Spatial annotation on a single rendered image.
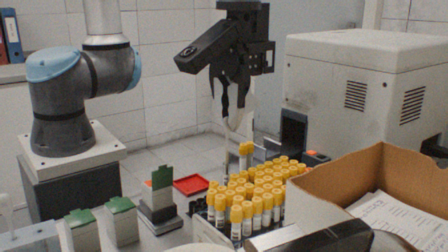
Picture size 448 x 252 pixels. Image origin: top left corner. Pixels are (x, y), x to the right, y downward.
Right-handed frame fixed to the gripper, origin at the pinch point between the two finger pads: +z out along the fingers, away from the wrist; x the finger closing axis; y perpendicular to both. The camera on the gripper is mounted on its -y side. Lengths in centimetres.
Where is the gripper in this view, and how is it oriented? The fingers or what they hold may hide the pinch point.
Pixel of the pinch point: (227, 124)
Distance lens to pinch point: 63.9
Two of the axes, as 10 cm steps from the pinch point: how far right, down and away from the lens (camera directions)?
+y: 8.0, -2.1, 5.7
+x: -6.1, -2.8, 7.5
